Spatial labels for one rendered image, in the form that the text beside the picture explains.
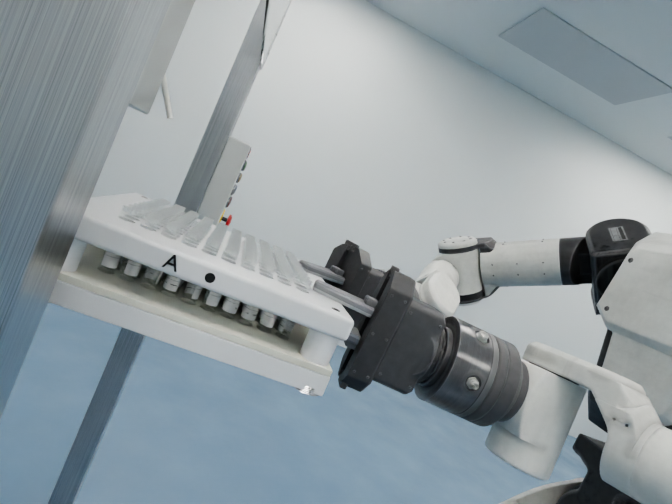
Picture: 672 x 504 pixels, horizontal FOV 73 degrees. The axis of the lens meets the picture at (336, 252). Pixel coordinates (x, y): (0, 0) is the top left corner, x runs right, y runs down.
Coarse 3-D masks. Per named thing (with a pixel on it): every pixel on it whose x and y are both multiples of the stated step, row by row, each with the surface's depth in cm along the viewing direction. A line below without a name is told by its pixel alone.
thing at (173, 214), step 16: (176, 208) 50; (160, 224) 39; (176, 224) 40; (192, 224) 48; (208, 224) 48; (240, 240) 47; (256, 256) 42; (272, 256) 46; (144, 272) 41; (240, 304) 45
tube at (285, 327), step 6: (300, 282) 40; (306, 282) 40; (312, 282) 41; (300, 288) 40; (306, 288) 40; (282, 318) 41; (282, 324) 40; (288, 324) 40; (294, 324) 41; (282, 330) 40; (288, 330) 40; (282, 336) 40; (288, 336) 41
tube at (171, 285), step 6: (186, 234) 38; (192, 234) 38; (186, 240) 38; (192, 240) 38; (198, 240) 38; (192, 246) 38; (168, 276) 38; (168, 282) 38; (174, 282) 38; (180, 282) 38; (162, 288) 38; (168, 288) 38; (174, 288) 38; (168, 294) 38; (174, 294) 38
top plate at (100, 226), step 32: (96, 224) 33; (128, 224) 36; (128, 256) 33; (160, 256) 34; (192, 256) 35; (224, 288) 35; (256, 288) 36; (288, 288) 39; (320, 320) 37; (352, 320) 38
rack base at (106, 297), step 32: (96, 256) 40; (64, 288) 33; (96, 288) 33; (128, 288) 36; (160, 288) 39; (128, 320) 34; (160, 320) 35; (192, 320) 35; (224, 320) 38; (256, 320) 42; (224, 352) 36; (256, 352) 36; (288, 352) 37; (288, 384) 37; (320, 384) 38
